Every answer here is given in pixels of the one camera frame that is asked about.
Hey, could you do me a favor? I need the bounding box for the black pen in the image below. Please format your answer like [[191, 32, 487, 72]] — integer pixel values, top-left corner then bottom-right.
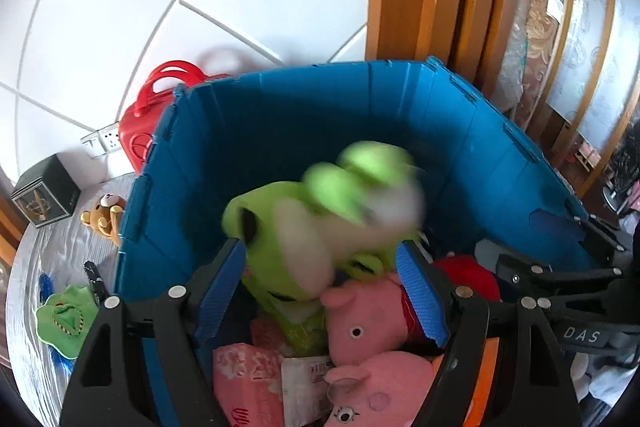
[[84, 261, 107, 308]]

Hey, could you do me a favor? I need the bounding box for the blue plastic crate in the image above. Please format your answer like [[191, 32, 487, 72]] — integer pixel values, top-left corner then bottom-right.
[[114, 56, 601, 427]]

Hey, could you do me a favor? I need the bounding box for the pink pig plush orange dress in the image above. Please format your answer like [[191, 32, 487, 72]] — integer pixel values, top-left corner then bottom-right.
[[324, 337, 501, 427]]

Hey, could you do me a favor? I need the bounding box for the pink tissue pack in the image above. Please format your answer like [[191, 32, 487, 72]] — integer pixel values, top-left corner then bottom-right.
[[212, 342, 286, 427]]

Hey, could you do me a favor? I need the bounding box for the white printed packet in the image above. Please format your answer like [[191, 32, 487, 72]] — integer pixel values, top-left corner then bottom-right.
[[280, 354, 336, 425]]

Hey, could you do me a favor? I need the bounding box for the pink pig plush red dress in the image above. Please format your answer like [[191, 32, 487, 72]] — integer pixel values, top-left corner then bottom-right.
[[320, 254, 502, 365]]

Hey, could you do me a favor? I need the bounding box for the green frog plush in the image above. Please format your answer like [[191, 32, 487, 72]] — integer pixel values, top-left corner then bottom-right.
[[222, 139, 426, 358]]

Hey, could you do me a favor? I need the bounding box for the rolled patterned rug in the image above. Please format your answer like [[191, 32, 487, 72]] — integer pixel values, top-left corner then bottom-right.
[[495, 0, 568, 128]]

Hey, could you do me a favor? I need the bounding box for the white wall socket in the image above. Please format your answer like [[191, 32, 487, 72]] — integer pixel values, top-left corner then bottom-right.
[[98, 127, 122, 152]]

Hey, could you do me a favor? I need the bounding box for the patterned glass wooden partition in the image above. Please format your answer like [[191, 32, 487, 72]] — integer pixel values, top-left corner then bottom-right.
[[530, 0, 640, 188]]

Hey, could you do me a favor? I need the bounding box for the red toy suitcase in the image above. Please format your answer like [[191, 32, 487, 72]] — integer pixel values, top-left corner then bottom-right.
[[119, 59, 231, 175]]

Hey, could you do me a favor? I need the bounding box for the brown bear plush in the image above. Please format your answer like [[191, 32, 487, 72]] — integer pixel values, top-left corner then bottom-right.
[[81, 193, 126, 248]]

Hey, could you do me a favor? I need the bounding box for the desktop with striped cloth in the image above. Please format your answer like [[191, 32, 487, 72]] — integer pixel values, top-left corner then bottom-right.
[[5, 177, 146, 427]]

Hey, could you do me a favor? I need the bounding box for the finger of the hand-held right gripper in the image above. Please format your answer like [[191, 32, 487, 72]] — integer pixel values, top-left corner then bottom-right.
[[529, 207, 633, 258], [495, 254, 626, 303]]

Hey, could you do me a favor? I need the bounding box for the black gift box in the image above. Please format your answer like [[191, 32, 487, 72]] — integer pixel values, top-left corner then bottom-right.
[[11, 155, 82, 227]]

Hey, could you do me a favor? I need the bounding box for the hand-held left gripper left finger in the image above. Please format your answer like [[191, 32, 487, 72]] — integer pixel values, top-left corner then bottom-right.
[[59, 237, 248, 427]]

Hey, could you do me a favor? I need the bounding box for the green scalloped plush hat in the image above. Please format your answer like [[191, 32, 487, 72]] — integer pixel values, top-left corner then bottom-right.
[[35, 284, 101, 359]]

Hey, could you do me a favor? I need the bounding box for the blue feather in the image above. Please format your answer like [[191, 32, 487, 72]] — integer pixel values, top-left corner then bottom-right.
[[37, 272, 76, 373]]

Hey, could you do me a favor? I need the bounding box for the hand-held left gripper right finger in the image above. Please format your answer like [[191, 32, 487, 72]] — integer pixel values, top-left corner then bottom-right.
[[395, 239, 583, 427]]

